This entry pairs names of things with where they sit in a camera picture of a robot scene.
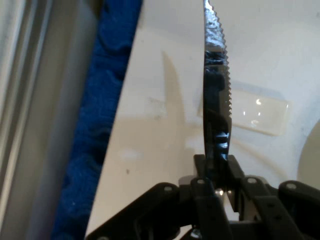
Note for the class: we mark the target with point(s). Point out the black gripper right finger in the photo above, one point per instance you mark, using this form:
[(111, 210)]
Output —
[(280, 212)]

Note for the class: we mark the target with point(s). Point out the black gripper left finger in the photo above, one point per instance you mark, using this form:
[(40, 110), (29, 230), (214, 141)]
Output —
[(165, 212)]

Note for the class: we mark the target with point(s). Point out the silver serrated table knife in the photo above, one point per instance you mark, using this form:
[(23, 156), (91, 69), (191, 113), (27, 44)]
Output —
[(215, 37)]

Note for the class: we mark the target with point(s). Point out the white plate with dark rim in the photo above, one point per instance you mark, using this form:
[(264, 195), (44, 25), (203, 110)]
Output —
[(311, 155)]

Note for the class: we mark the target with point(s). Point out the white ceramic cutlery rest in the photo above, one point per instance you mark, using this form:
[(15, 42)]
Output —
[(260, 112)]

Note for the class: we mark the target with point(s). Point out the blue fabric strip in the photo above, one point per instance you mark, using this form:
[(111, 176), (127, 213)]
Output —
[(95, 112)]

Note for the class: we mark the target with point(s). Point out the grey aluminium frame rail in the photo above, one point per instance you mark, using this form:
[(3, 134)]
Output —
[(30, 112)]

